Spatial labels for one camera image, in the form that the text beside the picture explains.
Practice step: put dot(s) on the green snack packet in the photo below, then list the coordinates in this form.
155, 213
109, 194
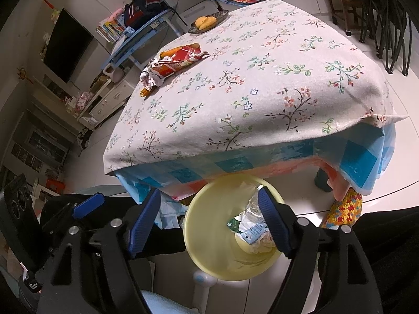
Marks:
234, 225

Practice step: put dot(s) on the red snack wrapper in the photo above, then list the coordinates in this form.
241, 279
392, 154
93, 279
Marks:
167, 64

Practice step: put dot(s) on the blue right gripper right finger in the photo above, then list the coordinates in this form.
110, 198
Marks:
278, 218

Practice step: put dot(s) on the clear plastic water bottle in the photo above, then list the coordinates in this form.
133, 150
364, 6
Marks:
252, 213

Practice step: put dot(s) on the blue checkered under cloth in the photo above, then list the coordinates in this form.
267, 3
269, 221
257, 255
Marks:
353, 158

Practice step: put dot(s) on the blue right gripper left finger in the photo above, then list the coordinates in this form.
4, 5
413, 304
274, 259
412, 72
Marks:
141, 219

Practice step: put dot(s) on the yellow mango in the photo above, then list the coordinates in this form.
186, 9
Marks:
200, 21
209, 22

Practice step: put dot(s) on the row of books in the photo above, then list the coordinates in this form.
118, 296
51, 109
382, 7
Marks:
111, 29

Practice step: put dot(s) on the blue children's study desk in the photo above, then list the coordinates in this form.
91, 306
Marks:
131, 41

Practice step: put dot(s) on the floral white tablecloth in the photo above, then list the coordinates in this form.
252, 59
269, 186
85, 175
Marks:
277, 84

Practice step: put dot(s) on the wooden chair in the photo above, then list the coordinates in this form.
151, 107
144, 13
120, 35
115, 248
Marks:
349, 12

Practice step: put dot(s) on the white tv cabinet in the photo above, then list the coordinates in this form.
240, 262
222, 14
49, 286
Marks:
107, 97

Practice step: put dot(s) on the yellow plastic trash basin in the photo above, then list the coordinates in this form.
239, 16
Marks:
212, 246

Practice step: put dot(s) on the dark striped backpack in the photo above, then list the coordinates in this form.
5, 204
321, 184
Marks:
139, 12

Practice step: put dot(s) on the black wall television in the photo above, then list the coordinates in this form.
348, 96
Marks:
68, 42

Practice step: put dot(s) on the pink kettlebell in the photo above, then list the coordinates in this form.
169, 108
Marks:
114, 73

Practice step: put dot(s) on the blue green milk carton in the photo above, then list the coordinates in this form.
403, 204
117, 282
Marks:
252, 234

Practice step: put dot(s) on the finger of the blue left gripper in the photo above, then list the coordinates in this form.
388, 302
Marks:
86, 207

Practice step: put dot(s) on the black folding chairs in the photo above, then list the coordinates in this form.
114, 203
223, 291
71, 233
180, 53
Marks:
390, 24

